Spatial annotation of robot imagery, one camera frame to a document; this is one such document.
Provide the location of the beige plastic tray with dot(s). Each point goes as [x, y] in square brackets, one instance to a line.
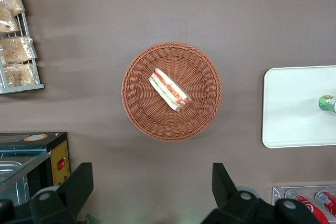
[291, 119]

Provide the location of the red cola bottle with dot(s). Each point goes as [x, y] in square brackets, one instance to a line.
[312, 209]
[328, 200]

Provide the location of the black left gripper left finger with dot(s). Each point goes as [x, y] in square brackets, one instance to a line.
[65, 200]

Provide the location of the green gum bottle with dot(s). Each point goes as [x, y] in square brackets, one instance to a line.
[326, 103]

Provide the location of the wrapped triangle sandwich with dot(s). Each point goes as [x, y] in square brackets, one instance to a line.
[169, 90]

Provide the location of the black food warmer oven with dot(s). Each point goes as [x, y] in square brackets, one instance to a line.
[34, 145]

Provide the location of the clear acrylic bottle rack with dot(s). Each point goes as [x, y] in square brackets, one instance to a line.
[278, 195]

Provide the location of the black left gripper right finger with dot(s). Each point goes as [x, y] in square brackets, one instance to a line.
[236, 205]

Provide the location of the brown wicker basket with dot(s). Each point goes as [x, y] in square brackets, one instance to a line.
[141, 113]

